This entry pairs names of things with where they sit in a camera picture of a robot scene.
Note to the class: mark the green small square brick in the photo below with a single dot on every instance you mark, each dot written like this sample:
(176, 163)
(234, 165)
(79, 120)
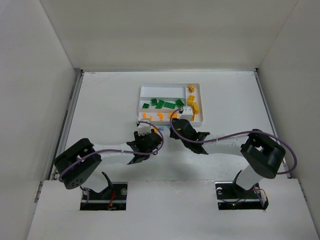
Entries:
(154, 102)

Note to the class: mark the orange ring lego piece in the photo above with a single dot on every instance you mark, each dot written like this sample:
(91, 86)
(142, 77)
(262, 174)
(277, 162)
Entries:
(173, 115)

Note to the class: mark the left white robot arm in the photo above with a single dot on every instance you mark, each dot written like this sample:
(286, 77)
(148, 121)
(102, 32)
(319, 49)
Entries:
(76, 164)

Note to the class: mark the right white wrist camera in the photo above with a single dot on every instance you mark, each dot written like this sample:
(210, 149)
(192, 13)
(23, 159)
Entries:
(186, 113)

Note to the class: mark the green two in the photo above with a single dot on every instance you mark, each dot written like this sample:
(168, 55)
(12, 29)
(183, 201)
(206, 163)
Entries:
(160, 104)

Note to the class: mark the orange curved piece lone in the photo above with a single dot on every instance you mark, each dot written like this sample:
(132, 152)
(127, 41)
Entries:
(160, 115)

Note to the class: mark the white divided sorting tray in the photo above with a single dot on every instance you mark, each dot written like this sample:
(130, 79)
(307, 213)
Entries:
(168, 92)

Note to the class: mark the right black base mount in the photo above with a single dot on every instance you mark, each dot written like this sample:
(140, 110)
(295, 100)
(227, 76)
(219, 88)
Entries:
(232, 197)

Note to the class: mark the green square brick hollow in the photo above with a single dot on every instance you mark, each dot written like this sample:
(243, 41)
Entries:
(146, 106)

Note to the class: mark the green plate brick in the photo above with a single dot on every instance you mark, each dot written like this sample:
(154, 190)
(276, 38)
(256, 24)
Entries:
(169, 105)

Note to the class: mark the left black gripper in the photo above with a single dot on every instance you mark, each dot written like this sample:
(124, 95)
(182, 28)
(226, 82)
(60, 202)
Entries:
(139, 135)

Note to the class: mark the long yellow brick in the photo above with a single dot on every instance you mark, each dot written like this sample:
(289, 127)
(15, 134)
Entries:
(193, 117)

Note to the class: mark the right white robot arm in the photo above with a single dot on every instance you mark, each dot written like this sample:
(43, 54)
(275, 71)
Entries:
(263, 154)

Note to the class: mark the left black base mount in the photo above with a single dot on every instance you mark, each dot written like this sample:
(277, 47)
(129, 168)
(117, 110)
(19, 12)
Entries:
(112, 198)

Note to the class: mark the small yellow square brick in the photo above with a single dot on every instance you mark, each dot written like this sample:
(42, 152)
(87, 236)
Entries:
(191, 88)

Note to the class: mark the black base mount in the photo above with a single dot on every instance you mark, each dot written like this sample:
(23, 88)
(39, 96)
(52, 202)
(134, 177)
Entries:
(112, 198)
(232, 197)

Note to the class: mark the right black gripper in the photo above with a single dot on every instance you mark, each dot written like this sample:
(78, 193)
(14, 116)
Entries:
(175, 125)

